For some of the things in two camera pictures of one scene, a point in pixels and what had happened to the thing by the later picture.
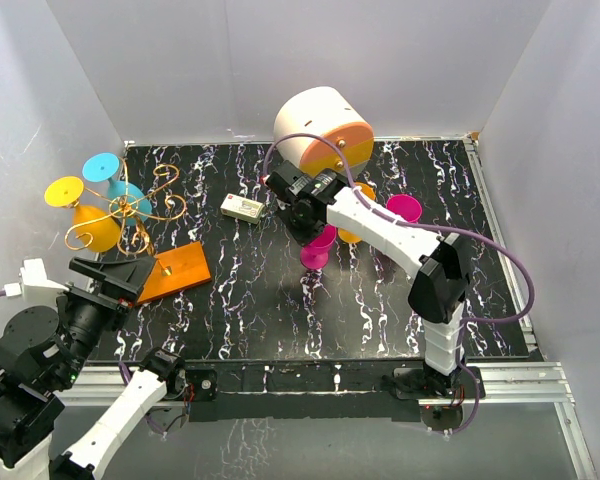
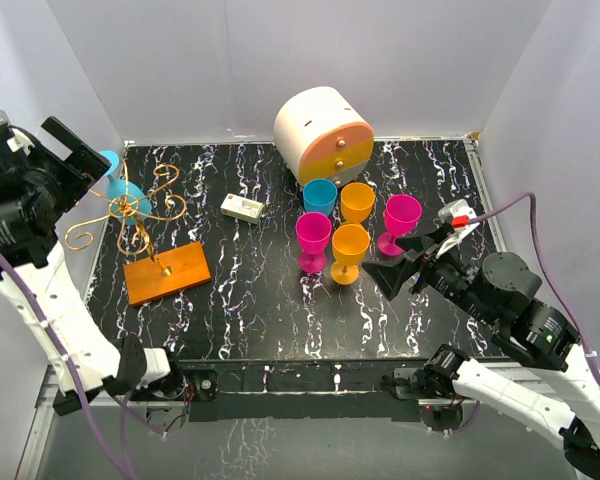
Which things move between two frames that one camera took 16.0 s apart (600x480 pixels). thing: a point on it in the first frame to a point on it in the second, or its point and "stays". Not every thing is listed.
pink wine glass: (316, 256) stays
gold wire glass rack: (130, 207) stays
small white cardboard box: (241, 208) stays
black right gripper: (300, 237) to (388, 277)
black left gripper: (126, 276) to (84, 168)
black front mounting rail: (295, 392) stays
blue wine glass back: (131, 206) stays
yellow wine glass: (95, 230) to (349, 243)
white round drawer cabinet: (323, 111) stays
